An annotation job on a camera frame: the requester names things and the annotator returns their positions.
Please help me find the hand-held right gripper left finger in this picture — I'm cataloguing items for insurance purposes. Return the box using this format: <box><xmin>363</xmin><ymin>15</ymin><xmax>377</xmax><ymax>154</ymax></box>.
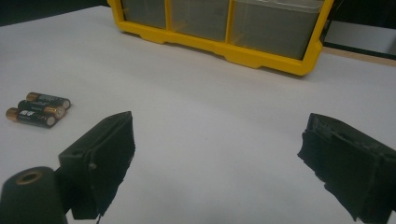
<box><xmin>55</xmin><ymin>110</ymin><xmax>136</xmax><ymax>220</ymax></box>

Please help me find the yellow and black drawer cabinet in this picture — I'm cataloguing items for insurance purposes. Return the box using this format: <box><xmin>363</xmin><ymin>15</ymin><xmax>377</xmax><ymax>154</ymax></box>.
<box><xmin>106</xmin><ymin>0</ymin><xmax>336</xmax><ymax>77</ymax></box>

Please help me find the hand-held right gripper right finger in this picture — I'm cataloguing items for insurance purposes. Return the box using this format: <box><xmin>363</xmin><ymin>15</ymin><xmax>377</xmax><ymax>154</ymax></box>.
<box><xmin>297</xmin><ymin>113</ymin><xmax>396</xmax><ymax>224</ymax></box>

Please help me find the white board sheet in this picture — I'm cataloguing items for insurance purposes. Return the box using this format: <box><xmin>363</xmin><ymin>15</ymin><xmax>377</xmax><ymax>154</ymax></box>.
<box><xmin>0</xmin><ymin>5</ymin><xmax>396</xmax><ymax>224</ymax></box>

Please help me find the clear plastic drawer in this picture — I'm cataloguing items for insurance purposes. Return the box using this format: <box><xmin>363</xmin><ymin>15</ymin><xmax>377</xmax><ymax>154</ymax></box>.
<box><xmin>230</xmin><ymin>0</ymin><xmax>325</xmax><ymax>61</ymax></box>
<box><xmin>171</xmin><ymin>0</ymin><xmax>231</xmax><ymax>43</ymax></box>
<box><xmin>120</xmin><ymin>0</ymin><xmax>167</xmax><ymax>30</ymax></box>

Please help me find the wooden board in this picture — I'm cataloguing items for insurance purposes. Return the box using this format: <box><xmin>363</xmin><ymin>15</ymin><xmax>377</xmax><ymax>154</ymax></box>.
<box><xmin>321</xmin><ymin>46</ymin><xmax>396</xmax><ymax>68</ymax></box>

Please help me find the black and gold battery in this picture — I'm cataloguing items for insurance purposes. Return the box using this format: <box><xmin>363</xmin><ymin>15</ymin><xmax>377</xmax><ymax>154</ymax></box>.
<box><xmin>25</xmin><ymin>91</ymin><xmax>72</xmax><ymax>110</ymax></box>
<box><xmin>17</xmin><ymin>99</ymin><xmax>66</xmax><ymax>119</ymax></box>
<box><xmin>5</xmin><ymin>106</ymin><xmax>58</xmax><ymax>129</ymax></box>

